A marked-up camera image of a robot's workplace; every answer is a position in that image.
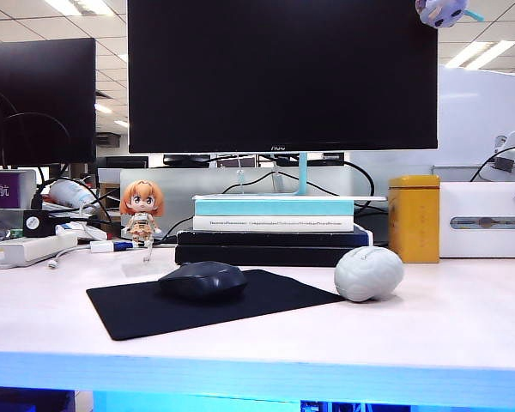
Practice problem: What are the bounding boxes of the grey brain-shaped toy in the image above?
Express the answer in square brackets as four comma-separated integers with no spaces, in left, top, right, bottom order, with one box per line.
[334,245,406,304]

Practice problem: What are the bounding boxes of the white book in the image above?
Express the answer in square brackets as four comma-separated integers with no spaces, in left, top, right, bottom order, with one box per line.
[192,215,355,233]

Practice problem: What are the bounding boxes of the black mouse pad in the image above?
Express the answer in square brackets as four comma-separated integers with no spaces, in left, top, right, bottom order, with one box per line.
[85,268,347,342]

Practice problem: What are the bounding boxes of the clear figurine stand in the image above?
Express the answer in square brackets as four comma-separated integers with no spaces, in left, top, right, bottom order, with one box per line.
[121,239,178,279]

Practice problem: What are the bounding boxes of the white board panel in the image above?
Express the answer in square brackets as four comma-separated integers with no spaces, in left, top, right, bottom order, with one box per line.
[437,64,515,169]

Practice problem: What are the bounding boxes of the teal book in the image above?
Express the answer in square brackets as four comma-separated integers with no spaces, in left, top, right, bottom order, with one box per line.
[192,196,355,218]

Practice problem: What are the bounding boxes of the white power strip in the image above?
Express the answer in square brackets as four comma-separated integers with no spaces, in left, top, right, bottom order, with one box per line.
[0,231,80,269]

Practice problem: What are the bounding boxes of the large black monitor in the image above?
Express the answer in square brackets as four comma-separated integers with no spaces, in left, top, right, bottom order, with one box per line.
[126,0,439,155]

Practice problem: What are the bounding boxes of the teal monitor stand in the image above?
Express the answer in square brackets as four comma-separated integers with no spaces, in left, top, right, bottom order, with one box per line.
[191,150,389,203]

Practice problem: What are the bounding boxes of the white plastic bottle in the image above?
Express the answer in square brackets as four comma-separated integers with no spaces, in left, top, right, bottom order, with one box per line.
[48,179,98,210]

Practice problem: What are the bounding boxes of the yellow tin canister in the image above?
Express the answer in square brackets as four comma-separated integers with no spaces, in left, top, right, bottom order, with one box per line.
[387,173,442,264]

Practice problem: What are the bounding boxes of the stack of books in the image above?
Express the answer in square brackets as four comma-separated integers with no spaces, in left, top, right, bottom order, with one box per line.
[119,165,354,242]

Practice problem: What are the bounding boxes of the white plush toy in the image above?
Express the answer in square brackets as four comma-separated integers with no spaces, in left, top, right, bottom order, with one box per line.
[415,0,486,29]

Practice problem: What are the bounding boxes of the white cable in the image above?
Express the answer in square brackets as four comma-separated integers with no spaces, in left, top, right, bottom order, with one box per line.
[47,245,92,270]

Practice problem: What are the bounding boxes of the thin navy book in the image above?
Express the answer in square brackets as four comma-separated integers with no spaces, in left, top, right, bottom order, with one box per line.
[176,226,375,250]

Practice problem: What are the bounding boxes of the orange-haired anime figurine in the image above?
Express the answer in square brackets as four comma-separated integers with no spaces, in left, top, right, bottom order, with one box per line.
[118,179,165,251]

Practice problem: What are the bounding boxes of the black monitor cable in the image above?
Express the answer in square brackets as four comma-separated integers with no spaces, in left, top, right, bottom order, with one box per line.
[221,159,377,212]

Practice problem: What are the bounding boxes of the white tissue box organizer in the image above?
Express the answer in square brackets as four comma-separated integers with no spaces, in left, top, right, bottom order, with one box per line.
[439,180,515,259]

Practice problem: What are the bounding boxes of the white usb adapter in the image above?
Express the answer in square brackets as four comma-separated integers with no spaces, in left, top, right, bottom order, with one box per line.
[89,239,135,255]

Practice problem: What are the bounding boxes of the black computer mouse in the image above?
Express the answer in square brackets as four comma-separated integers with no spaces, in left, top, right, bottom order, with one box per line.
[157,260,248,302]

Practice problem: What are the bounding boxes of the black cube charger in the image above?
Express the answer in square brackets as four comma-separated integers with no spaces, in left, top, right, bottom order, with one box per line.
[22,209,58,239]

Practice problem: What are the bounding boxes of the black looped cable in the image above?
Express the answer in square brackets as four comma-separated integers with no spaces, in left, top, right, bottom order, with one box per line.
[0,84,73,173]

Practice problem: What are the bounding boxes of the smaller black monitor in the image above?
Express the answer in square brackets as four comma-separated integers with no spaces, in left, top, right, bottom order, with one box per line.
[0,37,98,169]

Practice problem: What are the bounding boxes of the purple name sign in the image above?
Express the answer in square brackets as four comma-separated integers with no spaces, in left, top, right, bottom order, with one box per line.
[0,168,23,210]

